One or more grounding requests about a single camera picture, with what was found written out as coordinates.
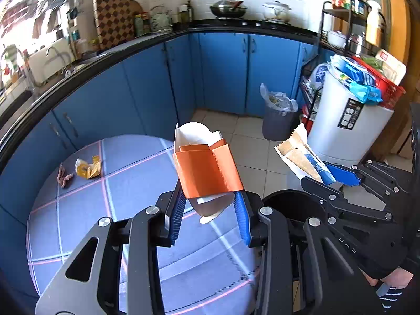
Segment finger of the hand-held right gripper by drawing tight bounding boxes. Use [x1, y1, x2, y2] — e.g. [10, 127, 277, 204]
[326, 160, 411, 204]
[300, 176, 393, 224]

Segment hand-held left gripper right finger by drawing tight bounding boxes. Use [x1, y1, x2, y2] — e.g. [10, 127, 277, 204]
[231, 190, 384, 315]

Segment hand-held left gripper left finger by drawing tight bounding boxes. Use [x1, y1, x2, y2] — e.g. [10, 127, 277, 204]
[34, 182, 184, 315]

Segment black trash bin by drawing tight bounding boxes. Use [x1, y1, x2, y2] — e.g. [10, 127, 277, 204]
[262, 188, 329, 283]

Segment blue and white carton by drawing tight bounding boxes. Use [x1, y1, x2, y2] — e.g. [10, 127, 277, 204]
[274, 123, 337, 185]

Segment orange and white carton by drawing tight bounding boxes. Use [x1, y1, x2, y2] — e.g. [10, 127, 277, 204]
[172, 122, 245, 225]

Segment person's right hand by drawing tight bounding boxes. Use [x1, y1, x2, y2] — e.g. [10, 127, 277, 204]
[363, 262, 414, 302]

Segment white washing machine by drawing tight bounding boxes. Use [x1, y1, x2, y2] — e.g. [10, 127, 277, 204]
[307, 69, 394, 168]

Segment grey bin with plastic bag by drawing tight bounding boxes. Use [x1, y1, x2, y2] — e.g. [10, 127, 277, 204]
[260, 83, 299, 141]

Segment blue plastic bags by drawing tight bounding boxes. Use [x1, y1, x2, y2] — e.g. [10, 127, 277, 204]
[331, 54, 384, 104]

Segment red plastic basket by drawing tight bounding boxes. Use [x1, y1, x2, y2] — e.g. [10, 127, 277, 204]
[351, 56, 406, 109]

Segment yellow crushed carton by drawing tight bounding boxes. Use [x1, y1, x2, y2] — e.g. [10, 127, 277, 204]
[75, 156, 102, 180]

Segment brown crumpled wrapper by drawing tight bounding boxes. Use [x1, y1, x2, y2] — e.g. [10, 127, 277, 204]
[57, 163, 74, 189]

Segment steel pot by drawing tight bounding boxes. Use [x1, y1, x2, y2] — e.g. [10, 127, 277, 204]
[348, 34, 375, 56]

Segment white bowl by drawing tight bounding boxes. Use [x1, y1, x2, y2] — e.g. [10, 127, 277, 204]
[328, 30, 348, 48]

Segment blue kitchen cabinets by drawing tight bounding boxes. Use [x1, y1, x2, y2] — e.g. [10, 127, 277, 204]
[0, 31, 320, 233]

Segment white plastic bottle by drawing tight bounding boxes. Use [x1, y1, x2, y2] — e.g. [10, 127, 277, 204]
[366, 0, 384, 45]

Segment white ceramic pot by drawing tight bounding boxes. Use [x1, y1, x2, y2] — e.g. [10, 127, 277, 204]
[262, 2, 292, 23]

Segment black kitchen countertop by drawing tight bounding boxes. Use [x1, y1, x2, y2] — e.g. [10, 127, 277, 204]
[0, 20, 320, 171]

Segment pale green kettle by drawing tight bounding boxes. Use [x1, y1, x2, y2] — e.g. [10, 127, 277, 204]
[149, 6, 173, 33]

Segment black wok with lid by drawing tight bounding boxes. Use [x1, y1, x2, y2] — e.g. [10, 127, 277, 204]
[210, 0, 248, 19]

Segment steel sink faucet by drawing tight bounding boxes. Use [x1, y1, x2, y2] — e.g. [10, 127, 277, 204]
[46, 46, 71, 69]

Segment checkered cutting board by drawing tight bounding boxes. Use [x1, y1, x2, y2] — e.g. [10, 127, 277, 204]
[95, 0, 136, 48]

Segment black wire rack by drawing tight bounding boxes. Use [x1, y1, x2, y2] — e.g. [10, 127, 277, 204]
[298, 0, 391, 132]

